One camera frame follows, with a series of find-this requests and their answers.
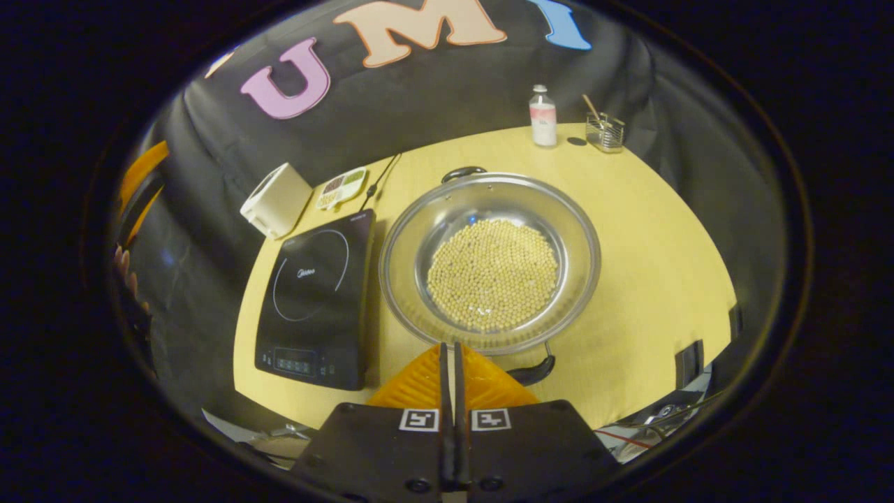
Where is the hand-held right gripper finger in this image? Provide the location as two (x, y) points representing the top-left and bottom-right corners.
(290, 342), (455, 503)
(454, 342), (622, 503)

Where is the steel pot with black handles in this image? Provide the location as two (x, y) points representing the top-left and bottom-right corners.
(379, 166), (601, 386)

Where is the black induction cooktop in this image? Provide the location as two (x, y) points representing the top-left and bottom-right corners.
(254, 208), (376, 391)

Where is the small white box device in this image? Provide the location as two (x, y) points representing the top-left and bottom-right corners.
(240, 162), (314, 240)

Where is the pile of yellow beans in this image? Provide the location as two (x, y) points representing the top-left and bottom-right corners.
(426, 219), (559, 333)

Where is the white divided bean tray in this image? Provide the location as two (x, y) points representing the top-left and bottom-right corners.
(316, 168), (368, 212)

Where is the clear bottle with pink label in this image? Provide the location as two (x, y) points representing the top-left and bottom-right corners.
(529, 85), (558, 147)

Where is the black power cable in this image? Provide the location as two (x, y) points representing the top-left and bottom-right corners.
(358, 154), (402, 212)

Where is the wire mesh holder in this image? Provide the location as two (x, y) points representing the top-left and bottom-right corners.
(585, 112), (626, 153)

